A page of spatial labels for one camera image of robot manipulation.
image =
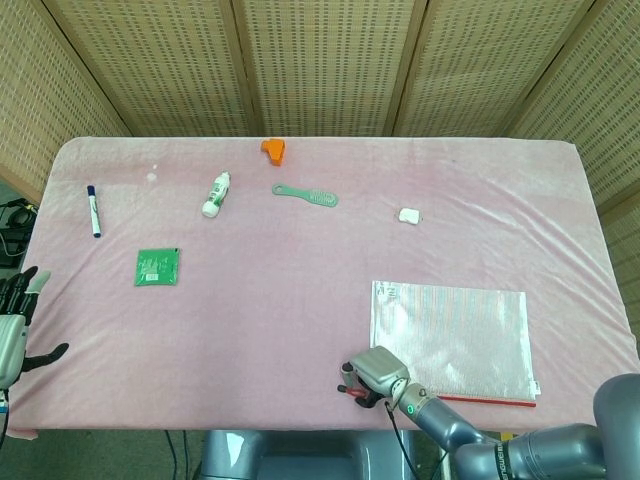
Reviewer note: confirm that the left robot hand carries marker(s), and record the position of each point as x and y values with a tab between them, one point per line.
11	335

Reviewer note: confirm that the orange plastic block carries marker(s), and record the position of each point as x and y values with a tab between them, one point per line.
275	150

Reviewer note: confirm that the white glue bottle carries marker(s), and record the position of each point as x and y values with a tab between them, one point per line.
216	196

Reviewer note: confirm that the white mesh pouch red zipper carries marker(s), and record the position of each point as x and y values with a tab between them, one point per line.
450	340

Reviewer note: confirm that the wooden woven folding screen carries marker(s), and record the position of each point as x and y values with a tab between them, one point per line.
320	65

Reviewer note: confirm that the green plastic comb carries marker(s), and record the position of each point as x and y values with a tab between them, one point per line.
307	195

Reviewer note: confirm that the blue white marker pen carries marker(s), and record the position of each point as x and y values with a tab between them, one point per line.
94	210

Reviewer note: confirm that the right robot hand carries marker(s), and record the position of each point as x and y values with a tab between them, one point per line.
380	367

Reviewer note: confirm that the green foil packet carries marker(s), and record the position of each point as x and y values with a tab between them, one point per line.
157	267

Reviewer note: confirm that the small white eraser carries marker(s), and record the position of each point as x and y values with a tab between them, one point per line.
409	215

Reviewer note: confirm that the pink table cloth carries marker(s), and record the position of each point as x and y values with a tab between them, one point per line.
300	300

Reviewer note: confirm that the grey robot torso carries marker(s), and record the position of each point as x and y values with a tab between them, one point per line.
320	457

